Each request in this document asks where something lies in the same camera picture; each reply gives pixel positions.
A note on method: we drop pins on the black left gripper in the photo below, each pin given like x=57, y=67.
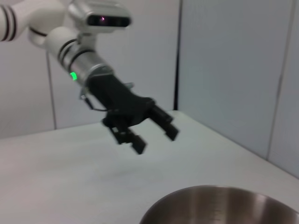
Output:
x=116, y=98

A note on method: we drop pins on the stainless steel bowl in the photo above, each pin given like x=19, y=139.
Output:
x=222, y=207

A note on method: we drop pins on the silver metal connector stub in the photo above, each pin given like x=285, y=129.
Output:
x=129, y=85

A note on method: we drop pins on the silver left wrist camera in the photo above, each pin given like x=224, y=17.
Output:
x=105, y=21

